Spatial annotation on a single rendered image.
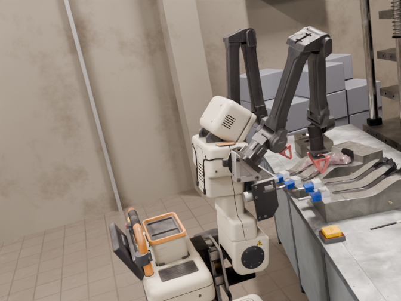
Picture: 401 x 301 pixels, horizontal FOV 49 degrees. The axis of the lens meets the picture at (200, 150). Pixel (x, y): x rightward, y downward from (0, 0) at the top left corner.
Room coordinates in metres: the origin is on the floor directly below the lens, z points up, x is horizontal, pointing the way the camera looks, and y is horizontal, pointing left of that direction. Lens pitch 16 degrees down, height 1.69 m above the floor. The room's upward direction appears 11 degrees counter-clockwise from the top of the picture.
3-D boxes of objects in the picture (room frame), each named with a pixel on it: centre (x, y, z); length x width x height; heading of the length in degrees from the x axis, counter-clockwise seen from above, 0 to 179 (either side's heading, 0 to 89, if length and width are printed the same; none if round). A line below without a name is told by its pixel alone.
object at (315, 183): (1.86, -0.44, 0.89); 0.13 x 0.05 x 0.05; 89
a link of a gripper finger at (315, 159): (1.73, -0.48, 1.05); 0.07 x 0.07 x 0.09; 89
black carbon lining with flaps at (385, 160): (1.81, -0.69, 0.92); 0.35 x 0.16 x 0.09; 90
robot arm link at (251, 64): (2.01, -0.30, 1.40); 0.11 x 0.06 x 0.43; 13
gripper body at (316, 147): (1.75, -0.48, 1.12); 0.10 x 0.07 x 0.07; 179
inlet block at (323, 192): (1.75, -0.44, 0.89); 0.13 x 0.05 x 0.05; 90
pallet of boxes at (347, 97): (4.21, -1.11, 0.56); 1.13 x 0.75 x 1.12; 105
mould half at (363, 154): (2.16, -0.63, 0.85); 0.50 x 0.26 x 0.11; 107
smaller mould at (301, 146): (2.60, -0.69, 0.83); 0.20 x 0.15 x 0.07; 90
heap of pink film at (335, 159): (2.15, -0.62, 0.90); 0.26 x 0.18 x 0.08; 107
